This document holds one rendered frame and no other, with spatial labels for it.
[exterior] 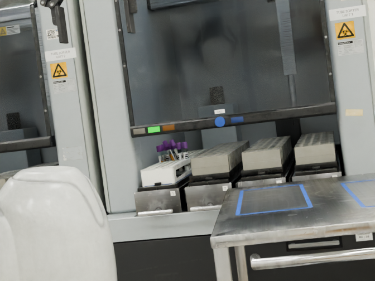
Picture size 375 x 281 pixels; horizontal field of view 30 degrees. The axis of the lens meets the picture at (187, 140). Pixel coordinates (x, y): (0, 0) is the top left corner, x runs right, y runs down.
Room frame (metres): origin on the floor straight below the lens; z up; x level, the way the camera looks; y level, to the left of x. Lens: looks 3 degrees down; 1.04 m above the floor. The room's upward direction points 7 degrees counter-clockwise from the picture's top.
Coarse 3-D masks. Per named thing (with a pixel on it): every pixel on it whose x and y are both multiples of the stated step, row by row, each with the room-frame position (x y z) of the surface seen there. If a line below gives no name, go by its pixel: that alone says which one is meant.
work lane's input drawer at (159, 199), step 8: (160, 184) 2.03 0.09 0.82; (168, 184) 2.03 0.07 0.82; (176, 184) 2.02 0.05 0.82; (184, 184) 2.09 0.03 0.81; (136, 192) 2.02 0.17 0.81; (144, 192) 2.02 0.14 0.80; (152, 192) 2.01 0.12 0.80; (160, 192) 2.01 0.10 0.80; (168, 192) 2.00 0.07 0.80; (176, 192) 2.00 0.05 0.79; (136, 200) 2.02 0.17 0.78; (144, 200) 2.02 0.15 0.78; (152, 200) 2.01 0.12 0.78; (160, 200) 2.01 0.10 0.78; (168, 200) 2.00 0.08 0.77; (176, 200) 2.00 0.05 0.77; (184, 200) 2.05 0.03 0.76; (136, 208) 2.02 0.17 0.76; (144, 208) 2.02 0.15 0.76; (152, 208) 2.01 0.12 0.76; (160, 208) 2.01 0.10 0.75; (168, 208) 2.00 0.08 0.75; (176, 208) 2.00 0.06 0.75
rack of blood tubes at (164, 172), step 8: (176, 160) 2.27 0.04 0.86; (184, 160) 2.23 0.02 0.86; (152, 168) 2.07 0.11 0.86; (160, 168) 2.04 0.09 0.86; (168, 168) 2.04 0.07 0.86; (176, 168) 2.08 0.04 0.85; (144, 176) 2.05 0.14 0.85; (152, 176) 2.05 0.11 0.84; (160, 176) 2.04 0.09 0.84; (168, 176) 2.04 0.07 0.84; (176, 176) 2.27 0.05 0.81; (184, 176) 2.17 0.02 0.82; (144, 184) 2.05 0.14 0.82; (152, 184) 2.05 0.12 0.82
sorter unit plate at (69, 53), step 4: (72, 48) 2.14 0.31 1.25; (48, 52) 2.16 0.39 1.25; (52, 52) 2.16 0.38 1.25; (56, 52) 2.15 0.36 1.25; (60, 52) 2.15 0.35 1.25; (64, 52) 2.15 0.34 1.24; (68, 52) 2.15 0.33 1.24; (72, 52) 2.14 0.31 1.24; (48, 56) 2.16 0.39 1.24; (52, 56) 2.16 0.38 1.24; (56, 56) 2.15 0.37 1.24; (60, 56) 2.15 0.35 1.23; (64, 56) 2.15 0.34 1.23; (68, 56) 2.15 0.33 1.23; (72, 56) 2.14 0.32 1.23; (48, 60) 2.16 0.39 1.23; (52, 60) 2.16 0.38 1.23
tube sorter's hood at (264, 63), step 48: (144, 0) 2.08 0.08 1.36; (192, 0) 2.05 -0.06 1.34; (240, 0) 2.02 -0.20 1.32; (288, 0) 1.99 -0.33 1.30; (144, 48) 2.08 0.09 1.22; (192, 48) 2.05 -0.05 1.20; (240, 48) 2.03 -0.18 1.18; (288, 48) 2.00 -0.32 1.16; (144, 96) 2.09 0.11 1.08; (192, 96) 2.06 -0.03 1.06; (240, 96) 2.03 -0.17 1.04; (288, 96) 2.00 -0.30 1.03
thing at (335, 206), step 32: (256, 192) 1.61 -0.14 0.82; (288, 192) 1.54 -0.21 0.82; (320, 192) 1.48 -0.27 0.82; (352, 192) 1.43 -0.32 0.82; (224, 224) 1.25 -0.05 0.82; (256, 224) 1.21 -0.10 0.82; (288, 224) 1.17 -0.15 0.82; (320, 224) 1.14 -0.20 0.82; (352, 224) 1.12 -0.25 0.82; (224, 256) 1.14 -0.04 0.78; (256, 256) 1.13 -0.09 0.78; (288, 256) 1.10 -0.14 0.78; (320, 256) 1.09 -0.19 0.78; (352, 256) 1.08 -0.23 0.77
